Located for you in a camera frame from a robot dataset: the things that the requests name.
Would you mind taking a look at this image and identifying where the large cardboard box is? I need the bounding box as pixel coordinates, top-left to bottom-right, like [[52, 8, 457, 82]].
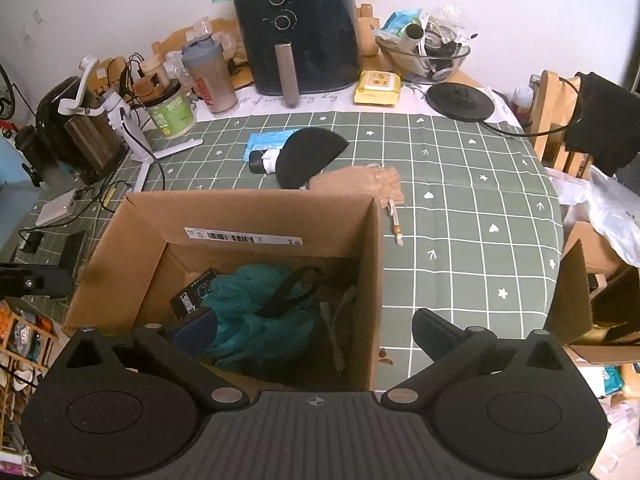
[[62, 189, 385, 393]]

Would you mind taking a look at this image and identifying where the black power adapter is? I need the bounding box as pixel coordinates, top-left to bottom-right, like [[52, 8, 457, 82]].
[[19, 230, 46, 255]]

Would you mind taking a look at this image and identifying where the glass bowl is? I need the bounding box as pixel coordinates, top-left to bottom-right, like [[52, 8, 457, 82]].
[[375, 35, 472, 86]]

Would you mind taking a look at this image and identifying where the small black tube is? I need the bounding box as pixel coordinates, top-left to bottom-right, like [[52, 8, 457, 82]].
[[248, 149, 281, 175]]

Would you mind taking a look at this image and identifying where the open brown cardboard box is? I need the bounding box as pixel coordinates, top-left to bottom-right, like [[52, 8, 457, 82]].
[[542, 220, 640, 366]]

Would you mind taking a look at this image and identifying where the teal printed bag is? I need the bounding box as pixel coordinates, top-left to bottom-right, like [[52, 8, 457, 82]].
[[595, 365, 626, 396]]

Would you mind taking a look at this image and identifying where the white printed cloth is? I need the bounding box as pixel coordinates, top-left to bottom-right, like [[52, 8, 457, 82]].
[[187, 82, 528, 126]]

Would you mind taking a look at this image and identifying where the black flat device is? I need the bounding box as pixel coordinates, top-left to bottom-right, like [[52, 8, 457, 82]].
[[61, 231, 87, 273]]

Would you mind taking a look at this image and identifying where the clear plastic bag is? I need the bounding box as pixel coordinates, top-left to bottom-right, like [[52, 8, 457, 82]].
[[542, 165, 640, 268]]

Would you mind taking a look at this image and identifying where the blue wet wipes packet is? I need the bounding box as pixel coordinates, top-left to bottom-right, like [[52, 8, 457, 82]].
[[242, 130, 301, 163]]

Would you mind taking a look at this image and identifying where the round black kettle base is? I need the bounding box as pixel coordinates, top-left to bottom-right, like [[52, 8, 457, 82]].
[[426, 81, 496, 122]]

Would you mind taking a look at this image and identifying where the black strap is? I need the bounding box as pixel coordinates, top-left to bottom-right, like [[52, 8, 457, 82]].
[[257, 266, 323, 319]]

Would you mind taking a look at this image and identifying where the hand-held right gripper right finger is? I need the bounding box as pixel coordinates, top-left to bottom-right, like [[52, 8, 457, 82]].
[[381, 308, 577, 411]]

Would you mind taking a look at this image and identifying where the small white box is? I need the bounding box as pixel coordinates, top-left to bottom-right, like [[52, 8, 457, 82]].
[[35, 189, 81, 227]]

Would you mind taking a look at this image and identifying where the wooden figure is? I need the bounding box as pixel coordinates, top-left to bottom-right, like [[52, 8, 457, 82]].
[[356, 4, 380, 56]]

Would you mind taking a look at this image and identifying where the green checked tablecloth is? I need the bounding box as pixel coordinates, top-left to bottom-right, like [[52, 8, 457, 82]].
[[0, 110, 566, 393]]

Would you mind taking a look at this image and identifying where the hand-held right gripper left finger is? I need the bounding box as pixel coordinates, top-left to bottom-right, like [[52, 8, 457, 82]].
[[56, 306, 251, 412]]

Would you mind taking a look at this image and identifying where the small white-capped bottle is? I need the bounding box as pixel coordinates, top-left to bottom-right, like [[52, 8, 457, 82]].
[[511, 86, 535, 115]]

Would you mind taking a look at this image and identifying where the teal mesh bath sponge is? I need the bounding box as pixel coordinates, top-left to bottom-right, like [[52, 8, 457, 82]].
[[200, 265, 321, 361]]

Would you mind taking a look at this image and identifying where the teal snack packet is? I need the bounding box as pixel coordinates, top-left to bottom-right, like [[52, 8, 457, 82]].
[[382, 8, 423, 36]]

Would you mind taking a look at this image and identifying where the white adapter cable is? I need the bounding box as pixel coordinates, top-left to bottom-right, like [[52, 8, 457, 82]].
[[317, 285, 358, 376]]

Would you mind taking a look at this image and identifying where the yellow wipes packet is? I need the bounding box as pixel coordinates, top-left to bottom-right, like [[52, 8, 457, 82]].
[[354, 70, 402, 107]]

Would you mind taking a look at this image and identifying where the black cloth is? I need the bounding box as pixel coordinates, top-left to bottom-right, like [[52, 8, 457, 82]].
[[564, 71, 633, 176]]

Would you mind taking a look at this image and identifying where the black appliance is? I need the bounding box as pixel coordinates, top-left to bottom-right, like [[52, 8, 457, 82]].
[[35, 76, 101, 161]]

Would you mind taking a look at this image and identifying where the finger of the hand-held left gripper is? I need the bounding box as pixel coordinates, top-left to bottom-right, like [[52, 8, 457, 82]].
[[0, 261, 75, 302]]

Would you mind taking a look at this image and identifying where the black fabric cap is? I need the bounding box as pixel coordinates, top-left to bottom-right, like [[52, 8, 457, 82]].
[[275, 128, 351, 191]]

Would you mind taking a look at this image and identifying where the tan drawstring pouch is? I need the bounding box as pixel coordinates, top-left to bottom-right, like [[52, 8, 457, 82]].
[[307, 165, 405, 208]]

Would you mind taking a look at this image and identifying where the black air fryer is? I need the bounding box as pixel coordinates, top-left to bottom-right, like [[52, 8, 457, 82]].
[[232, 0, 363, 107]]

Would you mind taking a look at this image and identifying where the small brown box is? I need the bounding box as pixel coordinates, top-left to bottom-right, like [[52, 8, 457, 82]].
[[134, 72, 170, 102]]

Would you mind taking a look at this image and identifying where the black kettle base cable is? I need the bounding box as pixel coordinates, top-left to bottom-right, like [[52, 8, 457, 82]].
[[477, 72, 591, 137]]

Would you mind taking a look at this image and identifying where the grey shaker bottle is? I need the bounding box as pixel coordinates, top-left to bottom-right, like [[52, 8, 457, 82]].
[[181, 32, 239, 116]]

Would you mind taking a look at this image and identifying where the white beaded cord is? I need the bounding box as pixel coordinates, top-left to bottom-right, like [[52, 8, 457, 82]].
[[385, 199, 405, 247]]

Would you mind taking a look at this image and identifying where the white tripod stand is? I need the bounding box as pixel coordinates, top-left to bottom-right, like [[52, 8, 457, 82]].
[[57, 55, 205, 193]]

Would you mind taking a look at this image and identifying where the small black printed box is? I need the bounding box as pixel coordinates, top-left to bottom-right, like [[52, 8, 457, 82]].
[[170, 269, 218, 321]]

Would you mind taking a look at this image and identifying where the green label jar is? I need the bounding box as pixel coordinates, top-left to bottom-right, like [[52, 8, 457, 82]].
[[145, 79, 197, 140]]

